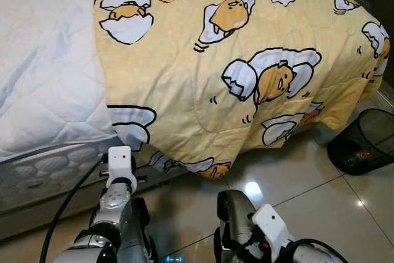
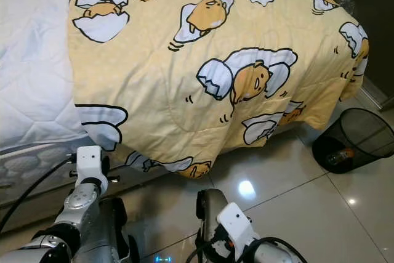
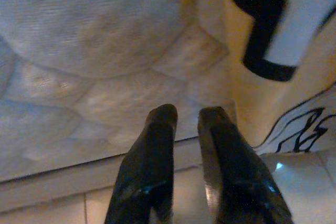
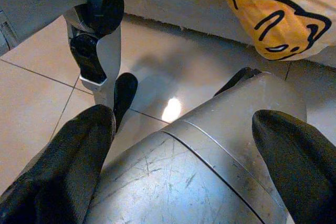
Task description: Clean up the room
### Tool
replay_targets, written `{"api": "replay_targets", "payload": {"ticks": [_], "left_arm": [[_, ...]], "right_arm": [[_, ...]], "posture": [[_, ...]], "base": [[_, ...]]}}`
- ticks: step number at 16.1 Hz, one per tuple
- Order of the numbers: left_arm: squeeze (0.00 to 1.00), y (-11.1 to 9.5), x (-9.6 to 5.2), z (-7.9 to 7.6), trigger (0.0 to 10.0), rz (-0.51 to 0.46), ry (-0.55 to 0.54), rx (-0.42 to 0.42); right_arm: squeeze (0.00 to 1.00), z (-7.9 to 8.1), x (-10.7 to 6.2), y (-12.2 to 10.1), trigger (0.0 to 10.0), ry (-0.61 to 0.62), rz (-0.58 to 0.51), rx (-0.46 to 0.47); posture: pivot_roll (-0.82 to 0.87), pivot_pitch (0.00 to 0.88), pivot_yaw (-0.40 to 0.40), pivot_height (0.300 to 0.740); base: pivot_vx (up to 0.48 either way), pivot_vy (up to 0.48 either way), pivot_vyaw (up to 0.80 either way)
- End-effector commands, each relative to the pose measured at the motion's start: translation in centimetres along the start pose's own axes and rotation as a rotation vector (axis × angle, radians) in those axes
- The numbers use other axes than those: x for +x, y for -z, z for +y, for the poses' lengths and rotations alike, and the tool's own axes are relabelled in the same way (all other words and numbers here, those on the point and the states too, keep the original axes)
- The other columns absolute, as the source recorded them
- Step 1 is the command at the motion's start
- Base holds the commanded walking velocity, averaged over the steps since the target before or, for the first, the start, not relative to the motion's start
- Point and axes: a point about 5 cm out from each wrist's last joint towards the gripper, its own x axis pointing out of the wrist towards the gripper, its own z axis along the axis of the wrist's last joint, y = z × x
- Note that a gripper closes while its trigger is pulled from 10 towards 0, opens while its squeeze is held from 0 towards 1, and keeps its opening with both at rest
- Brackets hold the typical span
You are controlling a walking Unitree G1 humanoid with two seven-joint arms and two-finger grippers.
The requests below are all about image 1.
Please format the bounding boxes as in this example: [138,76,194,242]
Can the grey right robot leg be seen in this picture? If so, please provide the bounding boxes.
[215,189,259,263]

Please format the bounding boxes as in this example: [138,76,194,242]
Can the grey robot leg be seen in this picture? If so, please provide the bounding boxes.
[215,189,259,263]
[131,198,153,263]

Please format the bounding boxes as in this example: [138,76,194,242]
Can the grey left robot leg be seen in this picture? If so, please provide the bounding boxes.
[131,198,153,263]

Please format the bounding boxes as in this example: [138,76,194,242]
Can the grey robot waist blue light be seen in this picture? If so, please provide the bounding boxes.
[157,253,187,263]

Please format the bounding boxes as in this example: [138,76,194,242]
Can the yellow cartoon egg blanket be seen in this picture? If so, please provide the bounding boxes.
[92,0,392,180]

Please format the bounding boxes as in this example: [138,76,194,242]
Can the black mesh waste bin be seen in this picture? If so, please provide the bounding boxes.
[326,108,394,176]

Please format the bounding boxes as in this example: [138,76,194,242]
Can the small orange clear bottle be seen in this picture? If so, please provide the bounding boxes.
[344,149,371,167]

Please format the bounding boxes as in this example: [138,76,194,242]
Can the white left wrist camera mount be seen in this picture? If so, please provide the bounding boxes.
[108,146,137,190]

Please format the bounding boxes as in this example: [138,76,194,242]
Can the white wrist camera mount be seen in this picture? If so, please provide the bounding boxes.
[252,204,295,255]
[108,146,137,190]

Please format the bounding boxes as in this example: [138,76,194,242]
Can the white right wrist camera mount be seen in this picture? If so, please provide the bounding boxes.
[252,204,295,255]

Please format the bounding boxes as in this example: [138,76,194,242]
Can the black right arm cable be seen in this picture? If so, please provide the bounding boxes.
[278,237,349,263]

